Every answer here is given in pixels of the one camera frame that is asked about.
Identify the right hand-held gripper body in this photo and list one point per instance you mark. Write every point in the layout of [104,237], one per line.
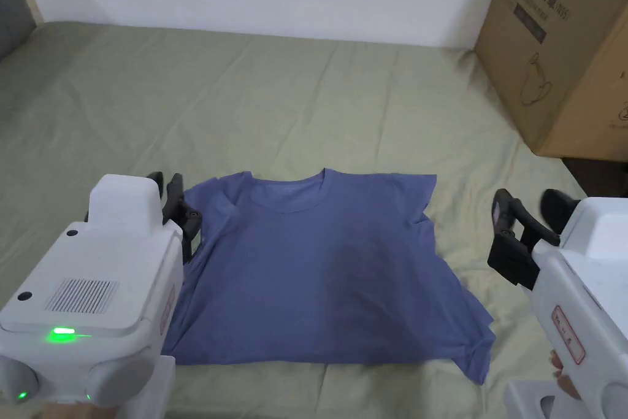
[588,281]

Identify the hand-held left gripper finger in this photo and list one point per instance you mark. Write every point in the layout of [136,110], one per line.
[189,222]
[156,178]

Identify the person's left hand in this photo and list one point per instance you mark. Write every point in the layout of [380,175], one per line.
[78,411]

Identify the blue t-shirt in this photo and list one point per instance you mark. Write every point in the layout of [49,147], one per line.
[319,272]

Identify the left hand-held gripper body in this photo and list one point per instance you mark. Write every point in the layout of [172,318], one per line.
[93,262]

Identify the bed with pale green sheet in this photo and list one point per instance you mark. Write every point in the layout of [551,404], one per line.
[304,110]

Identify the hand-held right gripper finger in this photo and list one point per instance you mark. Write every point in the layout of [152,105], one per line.
[557,208]
[510,215]

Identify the brown cardboard carton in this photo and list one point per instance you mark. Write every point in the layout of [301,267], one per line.
[559,46]

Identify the grey padded headboard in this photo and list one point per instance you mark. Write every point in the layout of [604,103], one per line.
[13,6]

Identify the person's right hand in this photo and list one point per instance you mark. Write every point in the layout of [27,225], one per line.
[563,379]

